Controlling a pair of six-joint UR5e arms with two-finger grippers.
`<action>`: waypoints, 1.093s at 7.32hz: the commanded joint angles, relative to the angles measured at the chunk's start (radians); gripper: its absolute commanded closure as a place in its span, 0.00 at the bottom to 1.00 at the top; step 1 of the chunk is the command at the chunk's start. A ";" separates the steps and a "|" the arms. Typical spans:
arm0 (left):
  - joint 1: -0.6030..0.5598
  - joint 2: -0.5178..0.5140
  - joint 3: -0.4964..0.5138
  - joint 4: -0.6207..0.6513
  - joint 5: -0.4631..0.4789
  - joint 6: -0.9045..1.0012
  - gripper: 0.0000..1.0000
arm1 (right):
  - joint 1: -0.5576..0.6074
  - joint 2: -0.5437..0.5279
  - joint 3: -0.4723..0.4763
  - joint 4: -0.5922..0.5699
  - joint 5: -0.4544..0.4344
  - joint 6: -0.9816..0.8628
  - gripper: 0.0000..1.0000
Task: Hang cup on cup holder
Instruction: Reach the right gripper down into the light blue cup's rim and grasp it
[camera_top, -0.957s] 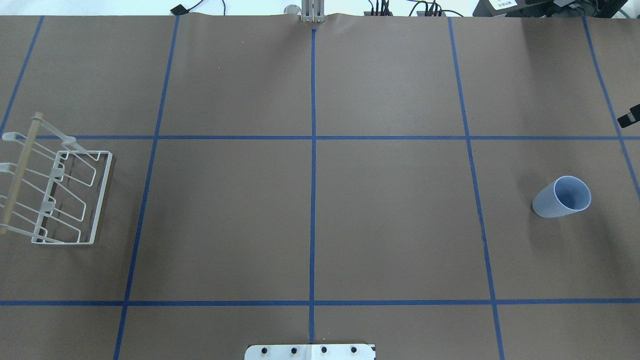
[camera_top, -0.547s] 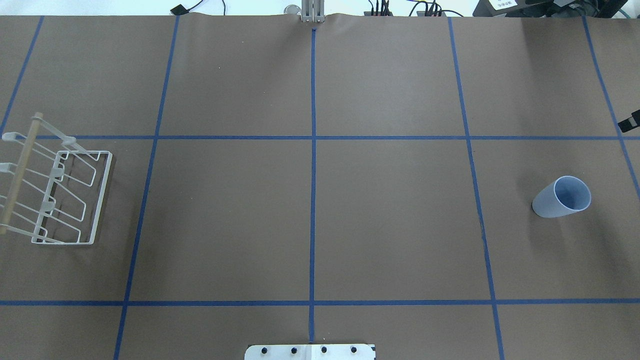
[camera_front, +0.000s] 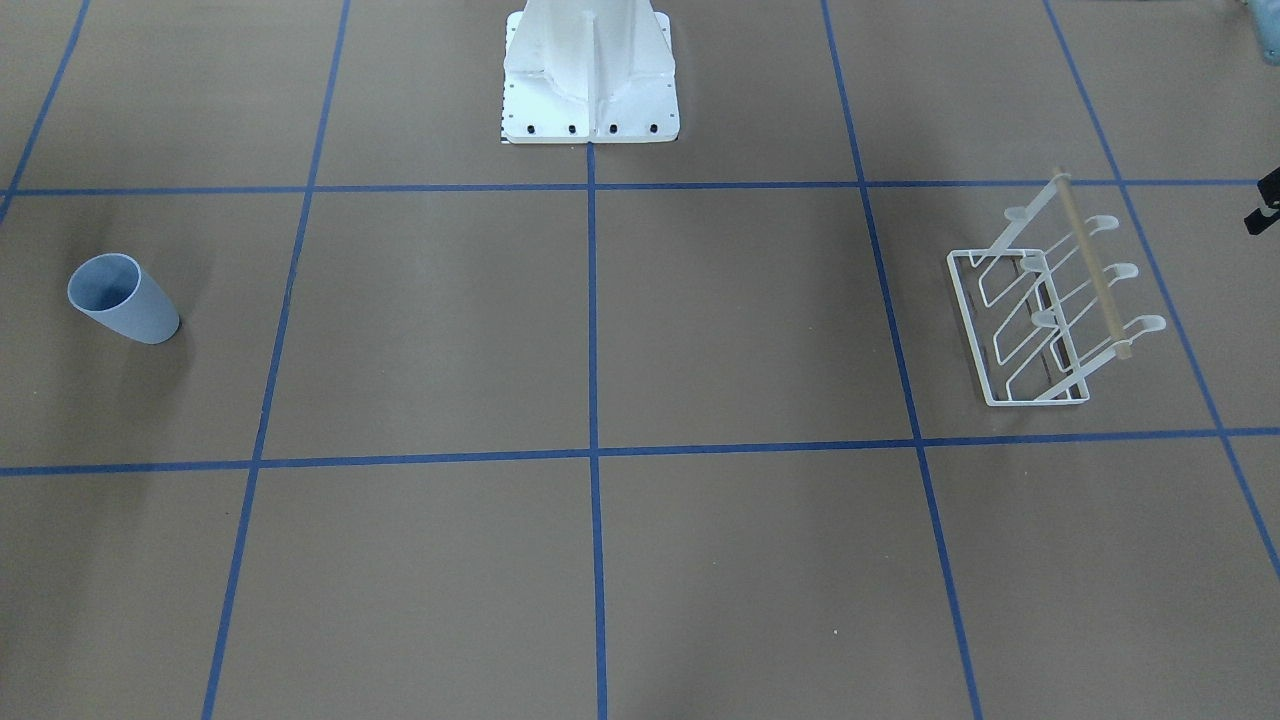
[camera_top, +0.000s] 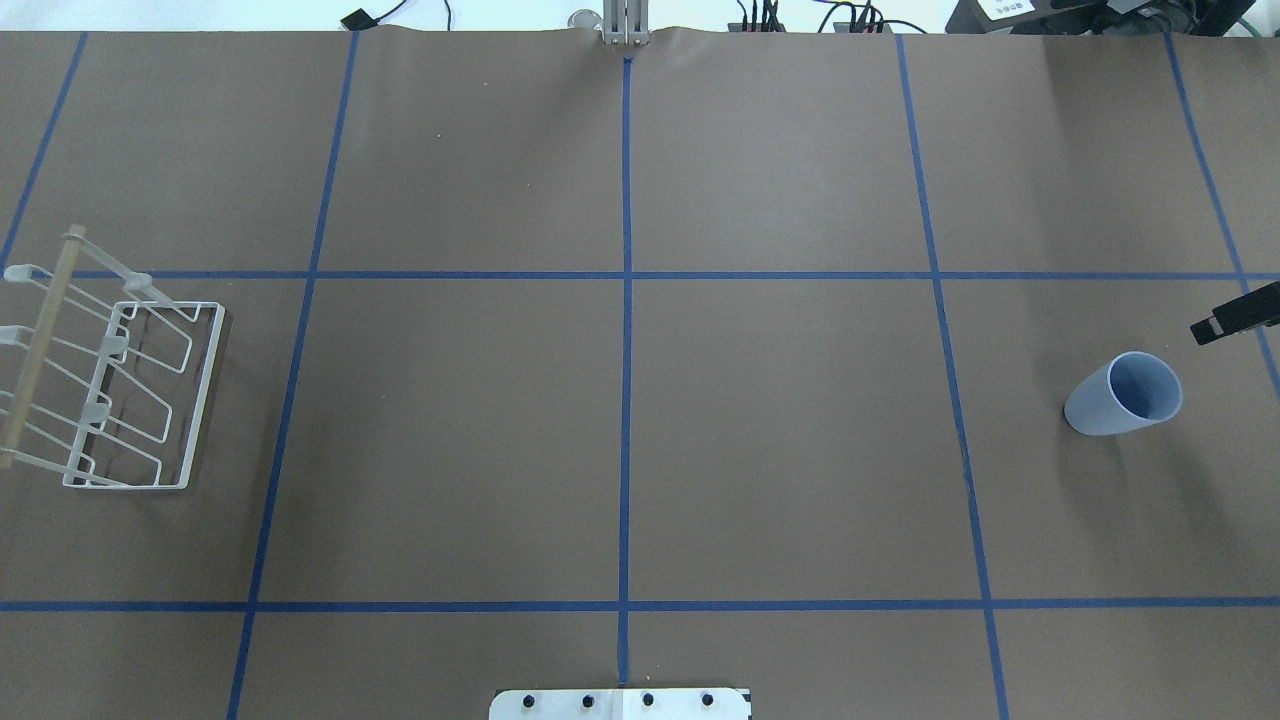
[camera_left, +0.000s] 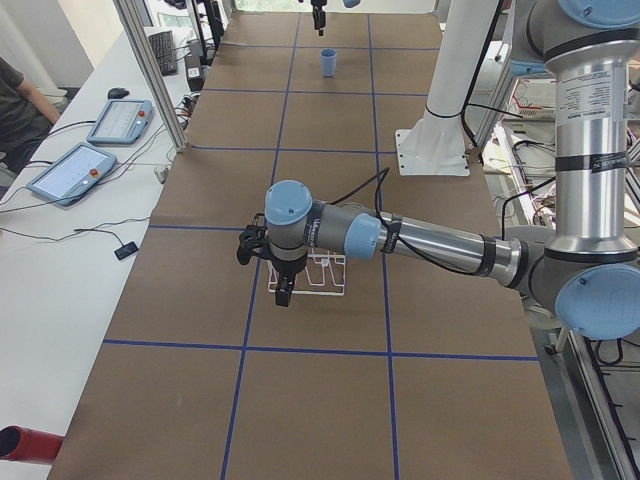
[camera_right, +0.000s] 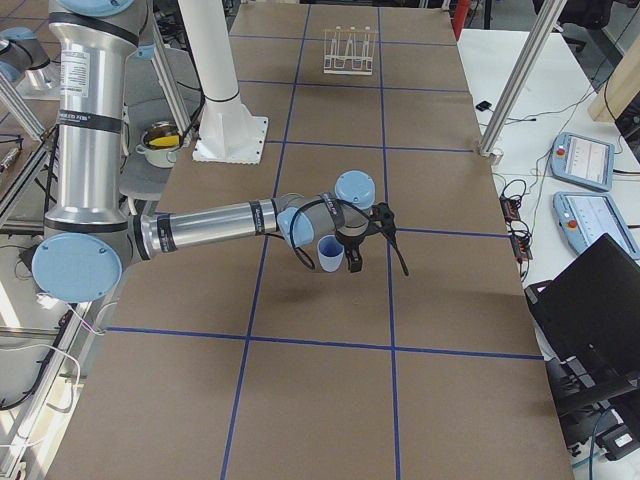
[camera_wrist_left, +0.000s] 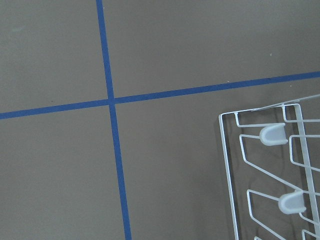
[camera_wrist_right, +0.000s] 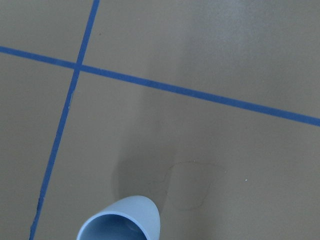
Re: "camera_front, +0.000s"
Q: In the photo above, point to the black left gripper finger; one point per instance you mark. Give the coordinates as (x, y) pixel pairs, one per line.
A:
(1266, 215)

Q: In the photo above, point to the light blue plastic cup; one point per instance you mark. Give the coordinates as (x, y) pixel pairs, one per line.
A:
(115, 291)

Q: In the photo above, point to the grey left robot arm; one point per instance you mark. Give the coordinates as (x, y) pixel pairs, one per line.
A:
(1265, 18)

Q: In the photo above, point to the white wire cup holder rack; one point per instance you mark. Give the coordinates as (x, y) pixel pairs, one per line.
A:
(1038, 304)

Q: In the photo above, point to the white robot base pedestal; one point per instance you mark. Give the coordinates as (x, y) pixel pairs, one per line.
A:
(589, 72)

